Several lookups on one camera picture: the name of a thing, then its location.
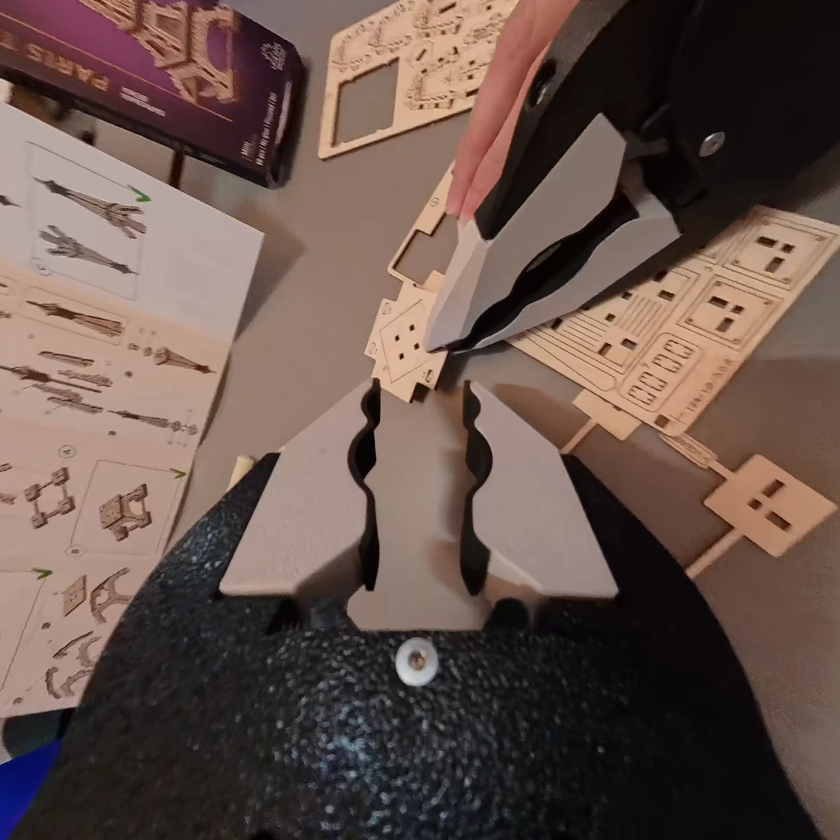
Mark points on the cream wax stick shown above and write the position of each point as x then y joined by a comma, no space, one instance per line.
239,471

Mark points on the person's right hand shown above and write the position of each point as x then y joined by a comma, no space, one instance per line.
505,85

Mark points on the blue plastic bin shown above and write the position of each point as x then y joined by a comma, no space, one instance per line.
26,794

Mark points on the wooden puzzle sheet rectangular hole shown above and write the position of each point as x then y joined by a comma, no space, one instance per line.
354,46

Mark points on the purple puzzle box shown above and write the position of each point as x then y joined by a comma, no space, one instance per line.
131,79

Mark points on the white tower instruction sheet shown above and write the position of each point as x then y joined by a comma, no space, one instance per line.
131,328

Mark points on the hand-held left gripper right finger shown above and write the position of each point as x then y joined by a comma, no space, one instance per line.
544,525

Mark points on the wooden puzzle sheet square cutout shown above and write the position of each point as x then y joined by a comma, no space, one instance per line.
590,367

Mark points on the wooden four-square frame piece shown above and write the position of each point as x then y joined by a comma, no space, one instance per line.
735,505

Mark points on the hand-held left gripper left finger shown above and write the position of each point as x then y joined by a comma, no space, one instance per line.
295,525

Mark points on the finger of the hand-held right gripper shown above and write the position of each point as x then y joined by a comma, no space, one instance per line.
525,216
604,262

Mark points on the cross-shaped wooden piece diamond print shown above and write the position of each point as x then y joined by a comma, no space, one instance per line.
394,380

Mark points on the grey desk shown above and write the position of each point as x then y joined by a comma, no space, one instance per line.
315,229

